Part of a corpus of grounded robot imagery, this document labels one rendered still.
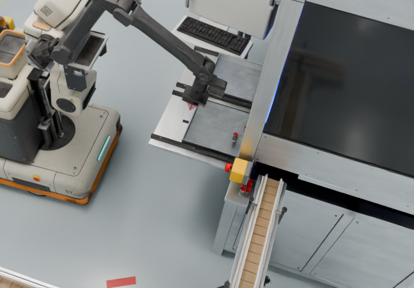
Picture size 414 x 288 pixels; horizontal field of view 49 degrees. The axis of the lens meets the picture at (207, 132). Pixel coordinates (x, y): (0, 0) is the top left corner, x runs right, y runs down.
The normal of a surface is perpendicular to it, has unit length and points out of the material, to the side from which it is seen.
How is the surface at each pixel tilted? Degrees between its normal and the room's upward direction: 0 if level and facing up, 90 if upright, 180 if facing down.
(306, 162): 90
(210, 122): 0
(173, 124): 0
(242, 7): 90
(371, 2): 90
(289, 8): 90
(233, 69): 0
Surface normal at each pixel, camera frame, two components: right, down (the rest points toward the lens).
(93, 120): 0.11, -0.60
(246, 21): -0.42, 0.70
